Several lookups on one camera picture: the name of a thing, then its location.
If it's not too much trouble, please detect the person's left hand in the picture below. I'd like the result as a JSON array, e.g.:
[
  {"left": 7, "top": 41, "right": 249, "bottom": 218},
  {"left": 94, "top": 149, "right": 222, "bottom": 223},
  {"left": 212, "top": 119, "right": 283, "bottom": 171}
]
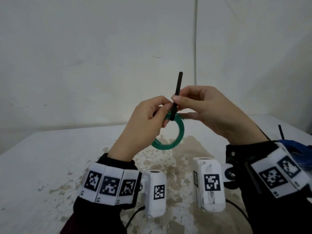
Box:
[{"left": 107, "top": 96, "right": 174, "bottom": 163}]

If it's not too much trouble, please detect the person's right hand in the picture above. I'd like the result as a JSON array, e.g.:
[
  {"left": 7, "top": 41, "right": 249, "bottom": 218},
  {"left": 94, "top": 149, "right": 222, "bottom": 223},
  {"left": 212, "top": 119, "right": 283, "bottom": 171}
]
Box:
[{"left": 172, "top": 85, "right": 269, "bottom": 146}]

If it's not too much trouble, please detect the green wire coil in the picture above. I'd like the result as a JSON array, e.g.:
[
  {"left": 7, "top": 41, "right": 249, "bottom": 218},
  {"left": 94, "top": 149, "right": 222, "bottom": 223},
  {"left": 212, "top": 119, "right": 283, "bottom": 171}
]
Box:
[{"left": 151, "top": 112, "right": 185, "bottom": 150}]

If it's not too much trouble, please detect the person's right forearm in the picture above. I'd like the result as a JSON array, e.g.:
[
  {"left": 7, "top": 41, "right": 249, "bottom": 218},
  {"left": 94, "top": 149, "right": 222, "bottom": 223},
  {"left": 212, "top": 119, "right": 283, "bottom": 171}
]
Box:
[{"left": 225, "top": 124, "right": 312, "bottom": 234}]

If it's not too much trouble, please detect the person's left forearm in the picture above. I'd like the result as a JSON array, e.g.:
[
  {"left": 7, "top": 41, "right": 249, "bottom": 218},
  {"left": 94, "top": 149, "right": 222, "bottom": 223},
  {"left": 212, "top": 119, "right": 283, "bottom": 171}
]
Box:
[{"left": 60, "top": 153, "right": 145, "bottom": 234}]

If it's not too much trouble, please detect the white marker wristband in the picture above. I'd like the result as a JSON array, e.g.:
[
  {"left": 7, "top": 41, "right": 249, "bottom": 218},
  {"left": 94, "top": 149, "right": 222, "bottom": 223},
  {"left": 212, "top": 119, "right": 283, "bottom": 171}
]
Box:
[
  {"left": 79, "top": 162, "right": 142, "bottom": 206},
  {"left": 250, "top": 142, "right": 312, "bottom": 199}
]

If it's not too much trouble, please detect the black cable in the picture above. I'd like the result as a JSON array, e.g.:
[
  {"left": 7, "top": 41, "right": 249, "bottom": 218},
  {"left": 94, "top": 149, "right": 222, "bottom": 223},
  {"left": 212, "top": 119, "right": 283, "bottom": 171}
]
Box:
[
  {"left": 125, "top": 206, "right": 146, "bottom": 228},
  {"left": 225, "top": 198, "right": 249, "bottom": 221}
]

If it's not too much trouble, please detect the blue wire coil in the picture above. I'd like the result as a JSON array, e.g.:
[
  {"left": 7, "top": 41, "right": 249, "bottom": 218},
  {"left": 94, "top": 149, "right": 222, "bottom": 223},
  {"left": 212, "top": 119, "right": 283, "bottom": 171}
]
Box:
[{"left": 276, "top": 139, "right": 312, "bottom": 171}]

